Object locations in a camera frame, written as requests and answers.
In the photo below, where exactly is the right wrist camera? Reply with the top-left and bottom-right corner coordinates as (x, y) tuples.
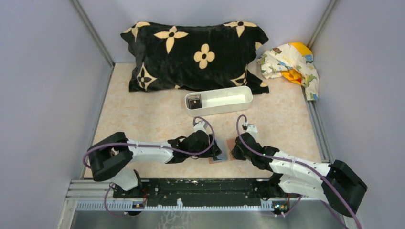
(243, 124), (258, 140)

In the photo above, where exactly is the stack of cards in bin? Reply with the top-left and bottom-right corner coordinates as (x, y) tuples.
(186, 94), (202, 110)

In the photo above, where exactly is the purple cable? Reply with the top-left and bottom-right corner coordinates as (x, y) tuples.
(236, 114), (363, 229)
(83, 117), (216, 170)

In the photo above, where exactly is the brown leather card holder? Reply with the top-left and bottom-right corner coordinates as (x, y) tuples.
(208, 139), (235, 164)

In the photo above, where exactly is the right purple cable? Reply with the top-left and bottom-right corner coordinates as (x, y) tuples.
(236, 114), (363, 229)

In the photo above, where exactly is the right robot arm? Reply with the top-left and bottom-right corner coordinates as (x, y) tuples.
(232, 133), (368, 217)

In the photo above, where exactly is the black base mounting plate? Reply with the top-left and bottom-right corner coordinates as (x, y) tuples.
(113, 178), (289, 207)

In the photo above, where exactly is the cartoon print cloth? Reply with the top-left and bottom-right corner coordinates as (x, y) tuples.
(257, 42), (320, 101)

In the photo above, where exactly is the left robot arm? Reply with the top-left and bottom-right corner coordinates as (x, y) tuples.
(84, 130), (222, 198)

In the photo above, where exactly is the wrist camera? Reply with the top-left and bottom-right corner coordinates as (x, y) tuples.
(243, 124), (258, 140)
(193, 121), (209, 134)

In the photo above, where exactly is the black floral pillow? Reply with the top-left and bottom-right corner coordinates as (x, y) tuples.
(120, 21), (269, 95)

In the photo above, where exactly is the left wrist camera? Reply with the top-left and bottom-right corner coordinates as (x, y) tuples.
(193, 121), (209, 134)

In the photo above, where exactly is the white oblong plastic bin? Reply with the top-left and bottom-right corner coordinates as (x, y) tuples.
(184, 86), (253, 117)

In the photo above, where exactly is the aluminium frame rail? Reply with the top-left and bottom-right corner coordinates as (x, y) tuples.
(64, 178), (352, 212)

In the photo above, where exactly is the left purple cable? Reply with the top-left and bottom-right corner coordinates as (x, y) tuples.
(83, 117), (216, 170)

